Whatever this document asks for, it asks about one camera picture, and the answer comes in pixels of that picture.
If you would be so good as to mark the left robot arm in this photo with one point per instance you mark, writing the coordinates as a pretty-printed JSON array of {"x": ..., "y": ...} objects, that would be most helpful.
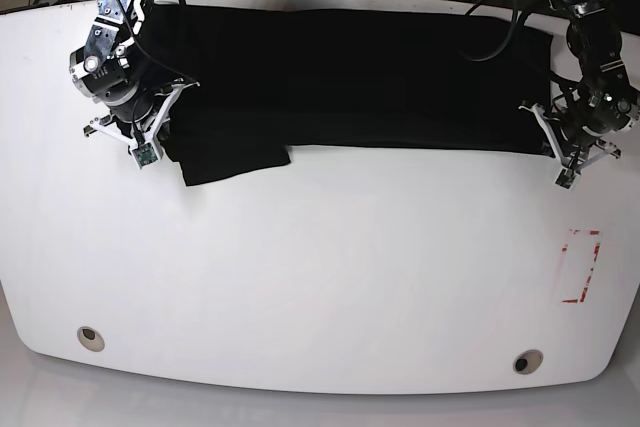
[{"x": 606, "y": 100}]

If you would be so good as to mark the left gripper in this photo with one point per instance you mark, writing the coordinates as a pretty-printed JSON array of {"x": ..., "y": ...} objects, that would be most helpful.
[{"x": 572, "y": 138}]

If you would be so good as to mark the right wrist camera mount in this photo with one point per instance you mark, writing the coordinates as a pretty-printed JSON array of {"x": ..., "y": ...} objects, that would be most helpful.
[{"x": 572, "y": 160}]

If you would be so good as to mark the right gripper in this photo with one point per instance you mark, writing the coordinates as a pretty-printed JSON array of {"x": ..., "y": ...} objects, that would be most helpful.
[{"x": 133, "y": 106}]

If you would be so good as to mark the black printed t-shirt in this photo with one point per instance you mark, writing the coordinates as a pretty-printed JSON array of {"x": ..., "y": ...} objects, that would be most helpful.
[{"x": 268, "y": 81}]

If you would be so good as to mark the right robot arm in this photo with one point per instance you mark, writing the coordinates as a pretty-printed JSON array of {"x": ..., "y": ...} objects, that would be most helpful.
[{"x": 115, "y": 68}]

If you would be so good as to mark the right table cable grommet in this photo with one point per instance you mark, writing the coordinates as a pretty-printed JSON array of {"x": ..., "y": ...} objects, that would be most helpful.
[{"x": 528, "y": 362}]

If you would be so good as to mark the table cable grommet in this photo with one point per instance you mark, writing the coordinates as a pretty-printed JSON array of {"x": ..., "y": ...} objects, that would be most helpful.
[
  {"x": 528, "y": 362},
  {"x": 90, "y": 339}
]

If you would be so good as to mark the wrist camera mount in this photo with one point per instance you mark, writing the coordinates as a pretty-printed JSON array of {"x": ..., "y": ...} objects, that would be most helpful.
[
  {"x": 572, "y": 160},
  {"x": 145, "y": 148}
]

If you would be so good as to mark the left table cable grommet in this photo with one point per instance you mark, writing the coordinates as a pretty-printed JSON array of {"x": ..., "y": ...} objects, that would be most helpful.
[{"x": 90, "y": 339}]

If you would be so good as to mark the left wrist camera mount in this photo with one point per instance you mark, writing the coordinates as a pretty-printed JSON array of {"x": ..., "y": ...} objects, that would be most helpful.
[{"x": 145, "y": 148}]

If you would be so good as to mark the red tape rectangle marking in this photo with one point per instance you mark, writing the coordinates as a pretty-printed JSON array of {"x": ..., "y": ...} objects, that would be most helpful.
[{"x": 579, "y": 258}]

